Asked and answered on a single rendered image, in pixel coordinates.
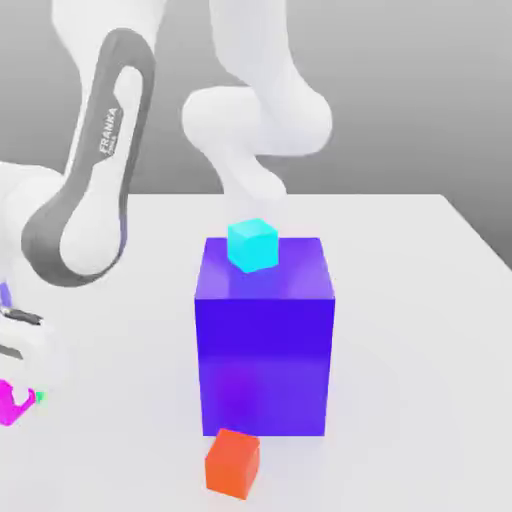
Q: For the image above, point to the small cyan cube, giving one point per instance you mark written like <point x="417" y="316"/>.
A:
<point x="252" y="246"/>

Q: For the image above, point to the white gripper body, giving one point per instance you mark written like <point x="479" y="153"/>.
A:
<point x="38" y="356"/>

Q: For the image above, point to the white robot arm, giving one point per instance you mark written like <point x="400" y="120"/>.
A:
<point x="108" y="120"/>

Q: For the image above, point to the large blue box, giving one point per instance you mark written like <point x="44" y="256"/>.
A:
<point x="264" y="352"/>

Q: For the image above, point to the small magenta cube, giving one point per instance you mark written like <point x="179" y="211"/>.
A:
<point x="7" y="408"/>

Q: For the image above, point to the small orange cube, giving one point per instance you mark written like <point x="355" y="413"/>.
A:
<point x="232" y="464"/>

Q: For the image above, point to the small green cube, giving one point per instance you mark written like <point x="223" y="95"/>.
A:
<point x="40" y="396"/>

